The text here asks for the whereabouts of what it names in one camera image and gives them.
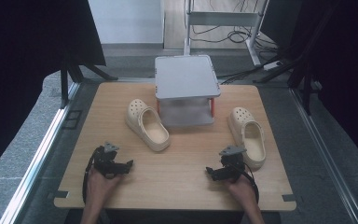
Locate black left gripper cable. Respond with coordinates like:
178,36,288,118
81,145,105,205

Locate black curtain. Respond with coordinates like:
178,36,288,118
0,0,107,185
260,0,358,173

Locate black tripod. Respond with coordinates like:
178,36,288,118
59,59,119,110
286,59,324,117

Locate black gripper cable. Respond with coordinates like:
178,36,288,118
81,145,105,205
235,163,260,203

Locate white metal stand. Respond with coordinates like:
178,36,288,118
183,0,270,67

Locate person's left hand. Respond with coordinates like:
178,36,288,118
86,169,123,207

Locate cream clog shoe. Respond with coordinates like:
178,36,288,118
227,106,268,172
124,98,172,153

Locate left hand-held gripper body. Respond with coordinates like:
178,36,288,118
91,141,123,179

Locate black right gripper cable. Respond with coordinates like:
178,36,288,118
235,163,260,203

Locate white power strip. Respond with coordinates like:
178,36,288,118
262,60,283,72

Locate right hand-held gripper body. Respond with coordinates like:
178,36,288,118
218,145,248,183

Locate person's right hand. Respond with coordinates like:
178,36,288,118
227,175,258,207

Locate grey two-tier shoe rack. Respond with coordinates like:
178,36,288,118
154,54,222,128

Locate black floor cables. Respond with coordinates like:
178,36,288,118
189,0,293,86

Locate aluminium rail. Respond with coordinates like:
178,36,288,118
0,81,81,224
288,87,358,224

